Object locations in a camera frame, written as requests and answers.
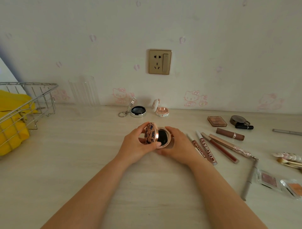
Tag person's right hand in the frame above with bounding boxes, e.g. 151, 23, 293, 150
155, 126, 206, 167

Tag person's left hand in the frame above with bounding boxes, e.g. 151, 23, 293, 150
115, 121, 162, 165

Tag pink blue patterned compact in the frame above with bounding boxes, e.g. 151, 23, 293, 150
138, 122, 175, 149

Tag silver round cushion compact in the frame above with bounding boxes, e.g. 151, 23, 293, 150
118, 97, 147, 118

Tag brown Colorkey lip gloss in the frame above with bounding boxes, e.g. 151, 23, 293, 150
201, 132, 240, 164

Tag white floral round compact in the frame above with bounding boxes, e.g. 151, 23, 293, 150
151, 98, 170, 118

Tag brown lipstick tube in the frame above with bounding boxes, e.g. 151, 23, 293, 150
216, 128, 245, 141

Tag ornate rose gold lip tube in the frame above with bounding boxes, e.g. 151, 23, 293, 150
208, 134, 259, 160

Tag small dark round compact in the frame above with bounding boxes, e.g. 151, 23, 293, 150
230, 115, 251, 126

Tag grey slim eyeliner pencil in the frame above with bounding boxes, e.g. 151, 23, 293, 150
240, 158, 259, 202

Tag pink single eyeshadow pan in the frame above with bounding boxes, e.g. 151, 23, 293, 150
256, 169, 281, 189

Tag grey pen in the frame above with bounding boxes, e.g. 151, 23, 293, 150
272, 128, 302, 136

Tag orange single eyeshadow pan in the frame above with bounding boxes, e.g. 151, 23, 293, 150
280, 179, 302, 200

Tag person's left forearm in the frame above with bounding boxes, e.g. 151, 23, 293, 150
41, 158, 132, 229

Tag person's right forearm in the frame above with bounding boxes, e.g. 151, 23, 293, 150
188, 158, 268, 229

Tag light wooden table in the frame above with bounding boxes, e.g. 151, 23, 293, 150
0, 103, 302, 229

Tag clear acrylic organizer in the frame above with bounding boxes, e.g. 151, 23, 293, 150
68, 75, 101, 107

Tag yellow plastic bag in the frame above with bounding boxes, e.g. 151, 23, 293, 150
0, 89, 38, 157

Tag white paper bag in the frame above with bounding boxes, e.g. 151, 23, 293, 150
0, 56, 26, 95

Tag gold wall socket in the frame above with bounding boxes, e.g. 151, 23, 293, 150
148, 49, 172, 75

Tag metal wire basket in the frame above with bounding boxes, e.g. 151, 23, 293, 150
0, 82, 59, 149

